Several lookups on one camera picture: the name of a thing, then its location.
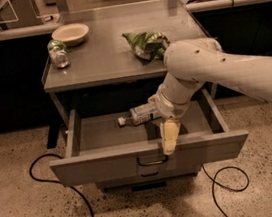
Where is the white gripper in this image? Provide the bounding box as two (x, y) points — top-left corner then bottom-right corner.
(147, 83), (192, 156)

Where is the blue plastic bottle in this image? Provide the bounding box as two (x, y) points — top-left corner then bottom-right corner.
(117, 102), (160, 127)

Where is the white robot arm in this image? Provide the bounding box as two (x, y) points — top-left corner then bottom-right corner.
(153, 38), (272, 155)

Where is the grey open top drawer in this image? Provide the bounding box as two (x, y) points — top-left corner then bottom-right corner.
(50, 90), (248, 188)

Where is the grey metal counter cabinet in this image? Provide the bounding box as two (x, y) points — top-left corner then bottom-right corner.
(44, 0), (206, 190)

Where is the green chip bag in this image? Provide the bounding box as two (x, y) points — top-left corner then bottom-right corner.
(123, 31), (170, 61)

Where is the white ceramic bowl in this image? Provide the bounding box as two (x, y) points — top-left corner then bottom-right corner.
(52, 23), (89, 46)

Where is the green soda can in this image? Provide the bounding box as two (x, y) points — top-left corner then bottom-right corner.
(47, 39), (70, 69)

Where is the black drawer handle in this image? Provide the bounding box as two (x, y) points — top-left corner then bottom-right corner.
(136, 156), (168, 167)

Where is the black cable right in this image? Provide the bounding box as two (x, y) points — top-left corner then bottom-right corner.
(202, 159), (255, 217)

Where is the black cable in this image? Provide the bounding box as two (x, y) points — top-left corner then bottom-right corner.
(202, 159), (255, 217)
(27, 148), (97, 217)

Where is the black cable left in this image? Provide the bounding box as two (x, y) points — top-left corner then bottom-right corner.
(27, 148), (97, 217)

